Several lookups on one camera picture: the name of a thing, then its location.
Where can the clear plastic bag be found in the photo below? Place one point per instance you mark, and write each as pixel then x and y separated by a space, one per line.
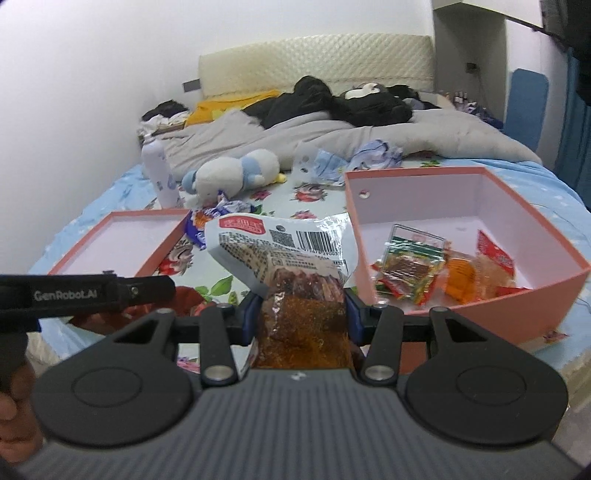
pixel 318 161

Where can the black wall outlet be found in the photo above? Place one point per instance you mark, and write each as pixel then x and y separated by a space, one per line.
pixel 471 67

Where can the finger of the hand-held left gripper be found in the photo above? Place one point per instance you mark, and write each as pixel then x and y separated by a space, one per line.
pixel 147 288

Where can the grey duvet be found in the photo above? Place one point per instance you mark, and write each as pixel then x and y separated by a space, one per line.
pixel 461 134

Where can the group of small bottles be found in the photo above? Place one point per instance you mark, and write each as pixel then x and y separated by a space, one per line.
pixel 459 99

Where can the dark garment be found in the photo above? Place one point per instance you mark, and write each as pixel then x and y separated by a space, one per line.
pixel 415 97

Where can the grey wall switch plate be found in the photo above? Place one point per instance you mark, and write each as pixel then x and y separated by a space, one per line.
pixel 191 85

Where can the person's left hand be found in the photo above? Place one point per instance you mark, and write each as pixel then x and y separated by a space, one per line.
pixel 18 420

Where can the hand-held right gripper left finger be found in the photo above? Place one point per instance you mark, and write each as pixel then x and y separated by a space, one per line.
pixel 249 321

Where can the clear packet of brown snack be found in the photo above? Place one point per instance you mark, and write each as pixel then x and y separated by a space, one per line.
pixel 300 323

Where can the hanging dark clothes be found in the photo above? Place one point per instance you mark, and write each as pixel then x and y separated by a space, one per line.
pixel 577 41

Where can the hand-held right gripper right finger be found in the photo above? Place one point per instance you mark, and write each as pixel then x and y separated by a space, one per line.
pixel 353 321

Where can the pile of folded clothes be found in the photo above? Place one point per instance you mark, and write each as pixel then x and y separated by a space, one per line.
pixel 161 115

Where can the floral bed mat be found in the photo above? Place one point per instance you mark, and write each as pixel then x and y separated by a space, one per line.
pixel 295 194

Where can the orange snack packet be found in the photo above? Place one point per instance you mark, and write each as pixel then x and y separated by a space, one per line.
pixel 461 277

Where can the green and red snack packet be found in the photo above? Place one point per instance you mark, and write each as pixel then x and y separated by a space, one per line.
pixel 406 267

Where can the black clothes heap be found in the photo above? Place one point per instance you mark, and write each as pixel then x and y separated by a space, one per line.
pixel 369 110

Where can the blue starred bed sheet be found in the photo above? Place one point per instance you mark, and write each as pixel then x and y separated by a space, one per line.
pixel 92 203

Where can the yellow cloth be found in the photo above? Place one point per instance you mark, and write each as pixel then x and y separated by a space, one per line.
pixel 212 110

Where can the cream quilted headboard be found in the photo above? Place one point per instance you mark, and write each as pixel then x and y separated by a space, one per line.
pixel 277 60

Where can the blue chair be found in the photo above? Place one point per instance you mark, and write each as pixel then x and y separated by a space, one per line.
pixel 526 110

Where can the white spray bottle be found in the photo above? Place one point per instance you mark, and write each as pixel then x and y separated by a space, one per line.
pixel 159 170

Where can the pink box lid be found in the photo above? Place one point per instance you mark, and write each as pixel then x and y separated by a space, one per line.
pixel 115 240

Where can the pile of mixed snack wrappers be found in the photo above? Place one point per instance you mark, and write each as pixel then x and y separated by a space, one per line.
pixel 207 221

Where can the pink cardboard box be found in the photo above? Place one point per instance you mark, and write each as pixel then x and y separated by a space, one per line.
pixel 461 198

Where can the blue curtain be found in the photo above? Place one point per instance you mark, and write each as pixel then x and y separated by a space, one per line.
pixel 572 138

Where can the white and blue plush toy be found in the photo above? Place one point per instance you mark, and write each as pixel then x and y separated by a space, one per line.
pixel 221 175

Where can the white wardrobe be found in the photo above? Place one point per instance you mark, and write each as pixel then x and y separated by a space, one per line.
pixel 461 37

